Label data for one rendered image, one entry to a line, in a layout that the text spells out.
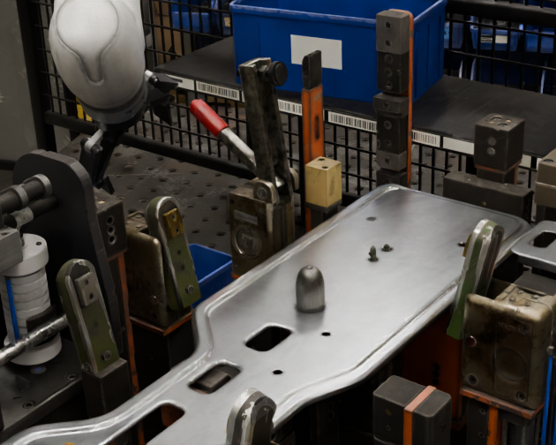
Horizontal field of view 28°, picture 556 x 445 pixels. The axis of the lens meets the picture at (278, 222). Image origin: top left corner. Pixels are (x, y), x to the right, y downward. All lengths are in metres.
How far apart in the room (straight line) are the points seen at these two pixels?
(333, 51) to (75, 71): 0.53
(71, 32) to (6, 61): 2.47
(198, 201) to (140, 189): 0.14
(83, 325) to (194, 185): 1.14
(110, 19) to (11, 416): 0.44
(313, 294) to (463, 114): 0.55
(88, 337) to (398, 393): 0.31
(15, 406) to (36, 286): 0.12
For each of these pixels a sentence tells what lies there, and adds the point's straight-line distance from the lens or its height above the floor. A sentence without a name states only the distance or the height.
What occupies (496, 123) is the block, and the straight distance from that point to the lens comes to 1.49.
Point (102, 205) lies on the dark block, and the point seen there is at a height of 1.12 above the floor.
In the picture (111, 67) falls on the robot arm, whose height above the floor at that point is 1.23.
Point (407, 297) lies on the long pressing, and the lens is 1.23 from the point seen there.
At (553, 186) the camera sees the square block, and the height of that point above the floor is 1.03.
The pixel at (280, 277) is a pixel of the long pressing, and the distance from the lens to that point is 1.27.
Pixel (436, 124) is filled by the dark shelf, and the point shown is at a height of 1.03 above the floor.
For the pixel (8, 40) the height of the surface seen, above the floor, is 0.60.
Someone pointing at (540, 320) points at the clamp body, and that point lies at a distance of 1.12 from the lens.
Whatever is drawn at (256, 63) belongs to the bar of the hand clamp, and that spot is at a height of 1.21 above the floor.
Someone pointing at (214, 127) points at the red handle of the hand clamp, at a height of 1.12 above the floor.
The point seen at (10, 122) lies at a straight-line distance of 3.80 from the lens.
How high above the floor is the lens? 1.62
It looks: 26 degrees down
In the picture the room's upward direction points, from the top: 2 degrees counter-clockwise
